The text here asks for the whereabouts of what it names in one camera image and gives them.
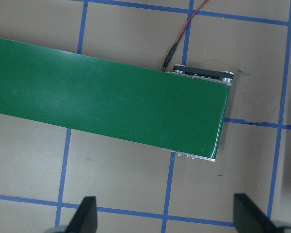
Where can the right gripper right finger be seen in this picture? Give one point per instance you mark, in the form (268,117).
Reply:
(248,218)

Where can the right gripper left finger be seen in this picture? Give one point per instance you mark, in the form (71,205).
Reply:
(85,218)

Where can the green conveyor belt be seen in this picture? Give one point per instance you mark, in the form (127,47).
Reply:
(181,111)

